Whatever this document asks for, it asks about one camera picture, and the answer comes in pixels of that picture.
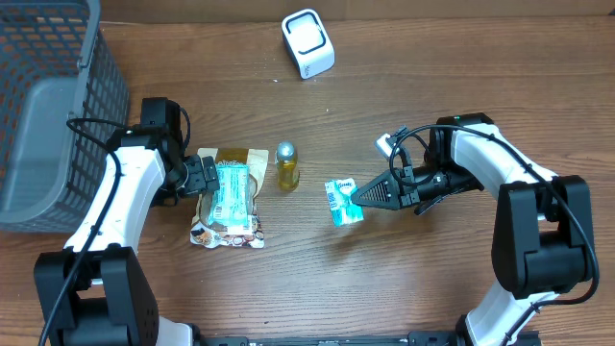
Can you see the dark grey plastic basket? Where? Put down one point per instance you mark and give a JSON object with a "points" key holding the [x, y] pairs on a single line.
{"points": [[62, 95]]}

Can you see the mint green wet wipes pack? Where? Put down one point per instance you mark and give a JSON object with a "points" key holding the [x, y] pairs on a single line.
{"points": [[229, 204]]}

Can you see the brown snack packet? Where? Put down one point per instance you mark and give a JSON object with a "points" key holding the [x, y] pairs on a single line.
{"points": [[212, 236]]}

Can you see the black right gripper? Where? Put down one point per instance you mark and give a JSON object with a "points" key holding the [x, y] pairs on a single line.
{"points": [[407, 188]]}

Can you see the white barcode scanner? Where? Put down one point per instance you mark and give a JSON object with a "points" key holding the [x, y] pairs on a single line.
{"points": [[307, 43]]}

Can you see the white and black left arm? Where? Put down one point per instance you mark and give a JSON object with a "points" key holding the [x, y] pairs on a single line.
{"points": [[94, 291]]}

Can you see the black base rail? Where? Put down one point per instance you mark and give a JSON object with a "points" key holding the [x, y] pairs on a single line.
{"points": [[336, 341]]}

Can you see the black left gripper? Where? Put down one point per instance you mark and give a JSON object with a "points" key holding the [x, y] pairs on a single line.
{"points": [[204, 174]]}

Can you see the yellow oil bottle silver cap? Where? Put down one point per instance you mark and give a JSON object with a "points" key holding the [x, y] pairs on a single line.
{"points": [[286, 160]]}

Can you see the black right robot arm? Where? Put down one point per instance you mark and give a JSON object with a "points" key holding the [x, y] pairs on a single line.
{"points": [[543, 251]]}

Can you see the teal Kleenex tissue pack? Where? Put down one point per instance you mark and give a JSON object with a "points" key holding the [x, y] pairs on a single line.
{"points": [[343, 210]]}

